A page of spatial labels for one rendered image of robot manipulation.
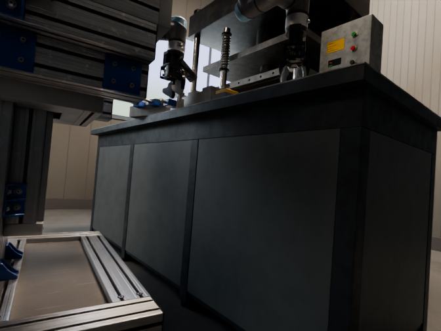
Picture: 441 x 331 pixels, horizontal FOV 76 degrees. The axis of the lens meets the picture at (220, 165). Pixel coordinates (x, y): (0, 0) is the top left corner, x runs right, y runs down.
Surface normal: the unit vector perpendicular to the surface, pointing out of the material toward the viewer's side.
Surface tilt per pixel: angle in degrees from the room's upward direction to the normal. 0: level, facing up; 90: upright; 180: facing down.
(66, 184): 90
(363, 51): 90
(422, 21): 90
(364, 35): 90
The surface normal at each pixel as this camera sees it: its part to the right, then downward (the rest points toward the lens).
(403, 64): -0.84, -0.08
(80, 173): 0.54, 0.01
